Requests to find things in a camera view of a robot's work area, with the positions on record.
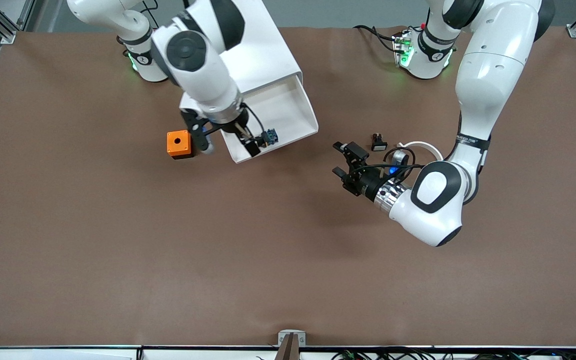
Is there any white drawer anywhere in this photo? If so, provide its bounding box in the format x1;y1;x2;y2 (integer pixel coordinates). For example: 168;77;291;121
218;74;319;165

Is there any orange box with round hole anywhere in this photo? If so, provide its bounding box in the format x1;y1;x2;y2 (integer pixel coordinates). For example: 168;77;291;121
166;130;195;160

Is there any control box with green light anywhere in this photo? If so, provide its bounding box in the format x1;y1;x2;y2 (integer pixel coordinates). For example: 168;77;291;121
392;29;415;68

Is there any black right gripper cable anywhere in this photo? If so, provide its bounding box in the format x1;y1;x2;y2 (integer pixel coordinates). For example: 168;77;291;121
240;102;265;138

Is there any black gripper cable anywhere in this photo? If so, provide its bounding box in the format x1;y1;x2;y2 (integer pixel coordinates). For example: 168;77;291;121
240;102;265;138
365;146;425;183

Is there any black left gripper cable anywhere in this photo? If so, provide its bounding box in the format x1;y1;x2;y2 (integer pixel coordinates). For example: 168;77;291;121
365;146;425;183

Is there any white curved cable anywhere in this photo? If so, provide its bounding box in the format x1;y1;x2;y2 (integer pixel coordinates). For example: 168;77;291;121
403;141;443;162

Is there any black base cable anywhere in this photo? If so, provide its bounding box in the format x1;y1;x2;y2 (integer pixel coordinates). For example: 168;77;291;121
353;25;396;53

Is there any grey metal bracket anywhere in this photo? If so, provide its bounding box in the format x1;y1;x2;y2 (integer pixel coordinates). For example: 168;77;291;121
278;330;306;347

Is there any brown post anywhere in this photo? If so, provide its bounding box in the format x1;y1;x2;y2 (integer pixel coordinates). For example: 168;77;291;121
275;333;301;360

